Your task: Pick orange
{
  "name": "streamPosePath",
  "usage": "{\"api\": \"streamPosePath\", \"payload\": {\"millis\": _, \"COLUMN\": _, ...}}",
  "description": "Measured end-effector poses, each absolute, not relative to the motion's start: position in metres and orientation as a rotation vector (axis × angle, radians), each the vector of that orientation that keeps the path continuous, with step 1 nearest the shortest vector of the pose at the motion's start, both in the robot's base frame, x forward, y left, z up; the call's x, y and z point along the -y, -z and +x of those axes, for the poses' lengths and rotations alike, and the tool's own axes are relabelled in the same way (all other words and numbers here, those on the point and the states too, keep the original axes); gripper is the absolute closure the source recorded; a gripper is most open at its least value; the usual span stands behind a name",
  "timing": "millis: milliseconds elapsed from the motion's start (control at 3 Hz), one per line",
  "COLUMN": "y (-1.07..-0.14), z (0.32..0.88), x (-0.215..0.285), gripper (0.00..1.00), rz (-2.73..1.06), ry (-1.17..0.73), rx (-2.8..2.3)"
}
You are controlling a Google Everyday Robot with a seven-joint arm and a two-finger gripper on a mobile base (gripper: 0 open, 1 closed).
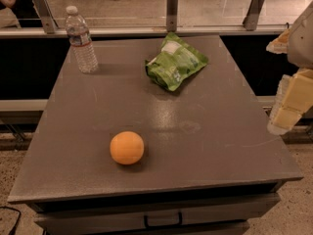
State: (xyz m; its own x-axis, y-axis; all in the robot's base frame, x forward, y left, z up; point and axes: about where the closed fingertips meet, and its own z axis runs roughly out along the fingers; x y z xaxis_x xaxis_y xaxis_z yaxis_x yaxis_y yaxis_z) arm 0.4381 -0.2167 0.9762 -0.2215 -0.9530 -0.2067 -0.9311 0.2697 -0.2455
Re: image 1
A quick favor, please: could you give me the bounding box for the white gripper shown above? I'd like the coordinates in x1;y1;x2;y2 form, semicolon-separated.
266;1;313;135

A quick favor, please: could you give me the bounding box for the person hand in background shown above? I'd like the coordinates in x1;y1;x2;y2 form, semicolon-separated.
0;0;17;8

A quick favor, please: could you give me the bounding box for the green snack bag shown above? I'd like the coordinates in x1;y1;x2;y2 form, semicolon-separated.
145;32;208;92

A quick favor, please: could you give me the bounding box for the orange fruit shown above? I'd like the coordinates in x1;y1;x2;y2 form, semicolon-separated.
110;131;144;165

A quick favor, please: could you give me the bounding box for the grey drawer cabinet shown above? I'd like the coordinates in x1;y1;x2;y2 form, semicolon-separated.
8;35;301;235

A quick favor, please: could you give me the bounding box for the clear plastic water bottle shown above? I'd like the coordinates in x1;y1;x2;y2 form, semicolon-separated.
66;6;99;73

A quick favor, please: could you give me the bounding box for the metal railing base rail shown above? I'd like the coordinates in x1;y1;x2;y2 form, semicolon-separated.
0;23;291;39

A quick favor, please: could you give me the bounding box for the right metal railing bracket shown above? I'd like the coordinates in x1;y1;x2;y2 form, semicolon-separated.
243;0;265;31

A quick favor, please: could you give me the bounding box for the metal railing bracket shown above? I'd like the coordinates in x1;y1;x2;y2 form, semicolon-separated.
32;0;58;34
166;0;178;32
243;0;265;31

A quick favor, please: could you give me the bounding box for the middle metal railing bracket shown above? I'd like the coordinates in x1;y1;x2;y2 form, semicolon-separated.
166;0;178;32

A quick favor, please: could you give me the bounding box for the black drawer handle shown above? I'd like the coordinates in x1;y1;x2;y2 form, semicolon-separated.
144;212;183;229

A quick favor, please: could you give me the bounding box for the left metal railing bracket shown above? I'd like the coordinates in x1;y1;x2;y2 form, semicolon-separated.
32;0;58;34

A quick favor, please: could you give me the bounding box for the black cable on floor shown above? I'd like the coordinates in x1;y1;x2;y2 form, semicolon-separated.
0;206;22;235

